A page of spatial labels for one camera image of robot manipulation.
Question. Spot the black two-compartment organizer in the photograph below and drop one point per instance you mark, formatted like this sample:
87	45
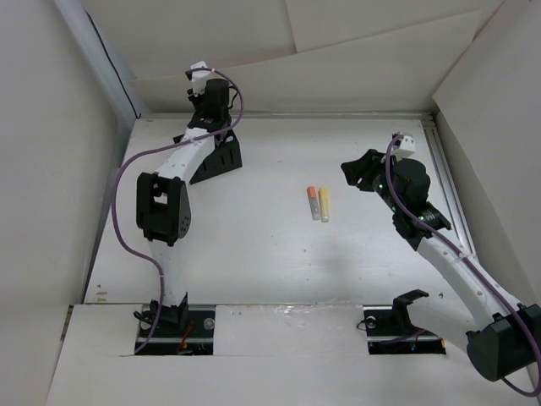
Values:
225	158

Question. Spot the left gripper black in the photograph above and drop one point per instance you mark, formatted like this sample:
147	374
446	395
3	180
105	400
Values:
196	100

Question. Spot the aluminium rail right side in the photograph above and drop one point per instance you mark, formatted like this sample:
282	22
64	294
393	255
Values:
453	206

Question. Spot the yellow highlighter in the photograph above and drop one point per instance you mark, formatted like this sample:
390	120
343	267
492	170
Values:
324	204

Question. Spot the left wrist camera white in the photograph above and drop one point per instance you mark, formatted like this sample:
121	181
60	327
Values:
198	74

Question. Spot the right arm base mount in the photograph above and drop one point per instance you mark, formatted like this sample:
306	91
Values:
387	336

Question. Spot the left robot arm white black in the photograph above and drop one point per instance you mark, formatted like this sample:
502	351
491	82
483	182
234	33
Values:
163	210

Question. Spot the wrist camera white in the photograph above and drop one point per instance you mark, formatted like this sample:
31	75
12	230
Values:
403	145
198	74

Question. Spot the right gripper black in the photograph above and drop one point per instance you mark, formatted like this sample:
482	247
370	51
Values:
364	167

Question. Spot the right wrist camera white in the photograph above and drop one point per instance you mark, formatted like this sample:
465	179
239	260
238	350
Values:
403	145

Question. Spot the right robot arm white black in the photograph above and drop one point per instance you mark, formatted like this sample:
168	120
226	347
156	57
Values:
498	333

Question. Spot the orange highlighter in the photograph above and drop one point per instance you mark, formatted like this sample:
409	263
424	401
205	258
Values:
314	204

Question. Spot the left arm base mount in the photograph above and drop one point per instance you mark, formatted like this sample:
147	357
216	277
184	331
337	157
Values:
196	339

